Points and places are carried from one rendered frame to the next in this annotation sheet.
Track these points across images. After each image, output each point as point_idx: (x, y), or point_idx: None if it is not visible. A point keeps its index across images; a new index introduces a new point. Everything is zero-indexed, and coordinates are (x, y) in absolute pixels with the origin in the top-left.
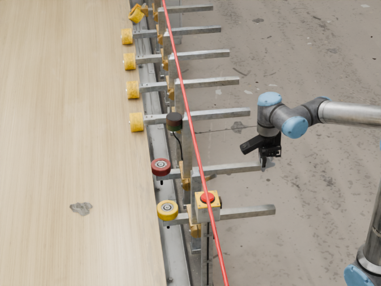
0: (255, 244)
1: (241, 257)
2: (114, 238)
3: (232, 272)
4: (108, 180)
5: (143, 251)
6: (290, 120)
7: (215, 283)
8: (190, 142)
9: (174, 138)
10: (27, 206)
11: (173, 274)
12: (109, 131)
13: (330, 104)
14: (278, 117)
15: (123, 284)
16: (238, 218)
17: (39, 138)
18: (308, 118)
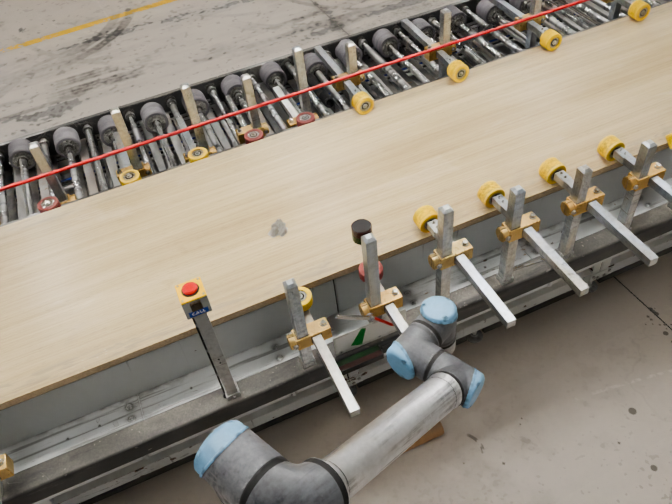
0: (515, 481)
1: (485, 468)
2: (243, 268)
3: (455, 463)
4: (328, 234)
5: (229, 297)
6: (396, 345)
7: (430, 449)
8: (367, 268)
9: (492, 283)
10: (270, 191)
11: (288, 358)
12: (411, 205)
13: (433, 381)
14: (404, 331)
15: None
16: (551, 446)
17: (372, 159)
18: (420, 369)
